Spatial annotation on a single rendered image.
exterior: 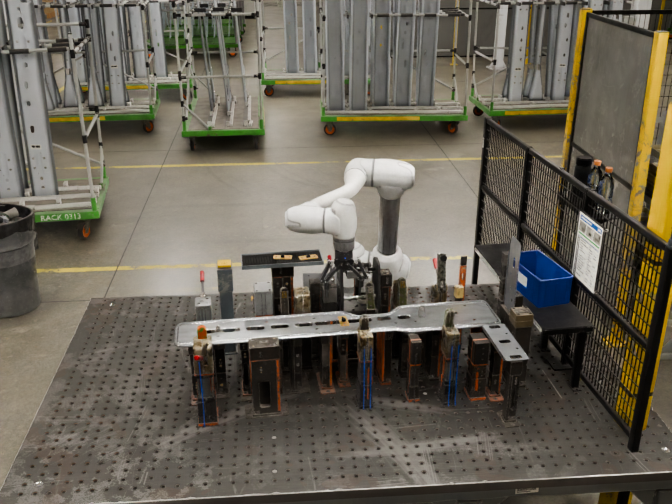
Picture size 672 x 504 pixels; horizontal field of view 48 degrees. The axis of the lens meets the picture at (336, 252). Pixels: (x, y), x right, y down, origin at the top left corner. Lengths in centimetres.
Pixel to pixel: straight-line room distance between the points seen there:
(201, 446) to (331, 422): 53
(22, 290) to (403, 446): 345
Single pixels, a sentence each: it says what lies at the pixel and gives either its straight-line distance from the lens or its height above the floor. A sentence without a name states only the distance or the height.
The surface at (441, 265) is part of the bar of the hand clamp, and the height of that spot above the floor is 116.
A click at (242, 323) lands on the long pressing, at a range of 324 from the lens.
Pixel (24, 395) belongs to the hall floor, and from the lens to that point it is 489.
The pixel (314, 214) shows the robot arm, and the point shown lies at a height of 150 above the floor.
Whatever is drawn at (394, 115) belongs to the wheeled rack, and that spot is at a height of 28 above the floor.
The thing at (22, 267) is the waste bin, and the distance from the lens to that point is 567.
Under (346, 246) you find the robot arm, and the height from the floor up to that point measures 137.
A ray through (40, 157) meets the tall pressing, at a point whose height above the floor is 66.
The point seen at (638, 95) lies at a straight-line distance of 497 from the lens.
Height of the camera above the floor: 256
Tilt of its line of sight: 24 degrees down
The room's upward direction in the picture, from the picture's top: straight up
